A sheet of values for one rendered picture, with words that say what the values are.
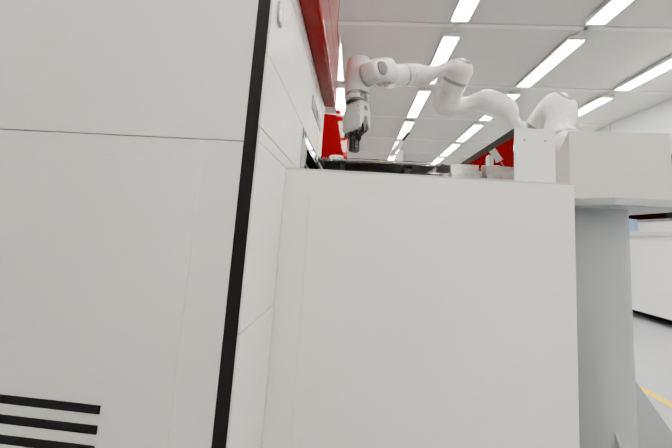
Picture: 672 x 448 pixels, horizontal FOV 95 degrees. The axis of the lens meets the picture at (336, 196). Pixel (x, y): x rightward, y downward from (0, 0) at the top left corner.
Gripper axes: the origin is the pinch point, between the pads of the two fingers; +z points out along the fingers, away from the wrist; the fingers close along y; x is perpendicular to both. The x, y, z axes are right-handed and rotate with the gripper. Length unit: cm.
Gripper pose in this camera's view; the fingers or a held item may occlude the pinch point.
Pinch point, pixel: (354, 146)
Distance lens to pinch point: 107.7
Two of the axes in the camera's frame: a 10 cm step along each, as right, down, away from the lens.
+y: -6.1, 0.5, 7.9
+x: -7.9, -1.2, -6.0
